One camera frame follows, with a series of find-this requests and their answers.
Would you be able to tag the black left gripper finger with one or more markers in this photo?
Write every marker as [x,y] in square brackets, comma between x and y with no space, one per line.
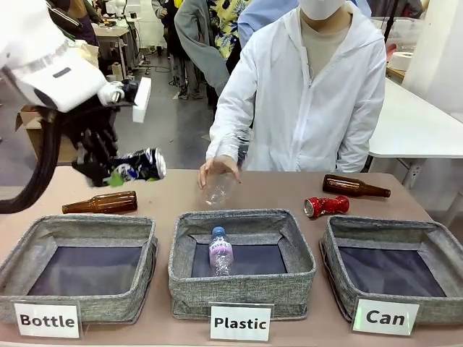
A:
[94,170]
[109,142]

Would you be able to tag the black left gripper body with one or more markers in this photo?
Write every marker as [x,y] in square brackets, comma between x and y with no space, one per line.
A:
[90,124]

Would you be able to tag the crushed blue drink can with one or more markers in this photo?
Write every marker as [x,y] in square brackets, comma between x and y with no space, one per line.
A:
[143,164]

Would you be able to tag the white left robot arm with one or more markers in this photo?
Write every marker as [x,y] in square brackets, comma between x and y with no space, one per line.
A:
[43,68]

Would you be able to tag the person's right forearm white sleeve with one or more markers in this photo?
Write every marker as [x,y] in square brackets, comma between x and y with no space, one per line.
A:
[226,119]

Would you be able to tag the grey fabric basket labelled bottle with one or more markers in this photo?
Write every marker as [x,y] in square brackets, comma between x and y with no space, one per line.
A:
[77,265]

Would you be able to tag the grey fabric basket labelled plastic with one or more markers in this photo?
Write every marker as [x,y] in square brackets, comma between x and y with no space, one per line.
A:
[241,260]

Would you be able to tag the crushed red drink can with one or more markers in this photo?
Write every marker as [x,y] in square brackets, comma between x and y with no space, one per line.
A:
[326,206]

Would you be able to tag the grey fabric basket labelled can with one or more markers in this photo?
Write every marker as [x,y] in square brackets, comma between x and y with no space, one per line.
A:
[390,267]

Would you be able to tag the white sign reading Can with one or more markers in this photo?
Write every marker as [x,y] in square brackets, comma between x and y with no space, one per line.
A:
[385,318]

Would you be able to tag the person's right hand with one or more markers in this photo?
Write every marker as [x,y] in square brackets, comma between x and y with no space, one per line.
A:
[217,170]

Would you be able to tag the brown glass beer bottle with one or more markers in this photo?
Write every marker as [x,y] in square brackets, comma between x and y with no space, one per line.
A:
[354,185]
[100,202]

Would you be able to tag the brown cardboard box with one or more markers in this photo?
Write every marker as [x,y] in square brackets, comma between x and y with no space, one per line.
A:
[30,130]

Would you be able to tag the grey background workbench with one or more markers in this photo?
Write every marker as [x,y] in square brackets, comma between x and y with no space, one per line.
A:
[115,38]

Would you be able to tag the bystander in dark jacket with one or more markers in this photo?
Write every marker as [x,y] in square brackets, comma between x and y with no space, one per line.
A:
[74,20]

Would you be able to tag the bystander in grey hoodie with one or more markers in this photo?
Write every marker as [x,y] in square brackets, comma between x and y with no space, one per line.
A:
[193,39]

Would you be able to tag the plastic bottle with pink label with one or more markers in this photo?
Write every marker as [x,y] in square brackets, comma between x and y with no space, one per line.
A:
[221,251]

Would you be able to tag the white sign reading Bottle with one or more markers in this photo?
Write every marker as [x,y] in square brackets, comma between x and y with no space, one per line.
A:
[47,320]

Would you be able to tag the bystander in yellow floral shirt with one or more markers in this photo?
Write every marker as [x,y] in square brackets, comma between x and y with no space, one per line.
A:
[229,25]

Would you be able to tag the bystander in blue shirt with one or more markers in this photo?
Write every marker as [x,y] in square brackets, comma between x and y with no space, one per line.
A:
[260,18]

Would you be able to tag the person in white hooded jacket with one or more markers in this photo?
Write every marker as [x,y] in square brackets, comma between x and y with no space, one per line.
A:
[311,94]

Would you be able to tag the white sign reading Plastic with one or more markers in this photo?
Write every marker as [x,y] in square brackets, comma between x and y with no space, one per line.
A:
[240,322]

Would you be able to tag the white face mask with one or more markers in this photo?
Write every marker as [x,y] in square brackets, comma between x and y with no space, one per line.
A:
[323,8]

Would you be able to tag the white paper roll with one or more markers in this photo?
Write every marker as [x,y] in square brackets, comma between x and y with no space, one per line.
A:
[403,60]

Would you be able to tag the black tripod pole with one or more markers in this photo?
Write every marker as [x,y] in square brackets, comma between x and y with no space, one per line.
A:
[390,18]

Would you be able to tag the white side table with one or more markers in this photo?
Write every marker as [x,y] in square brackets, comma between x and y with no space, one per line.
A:
[416,126]

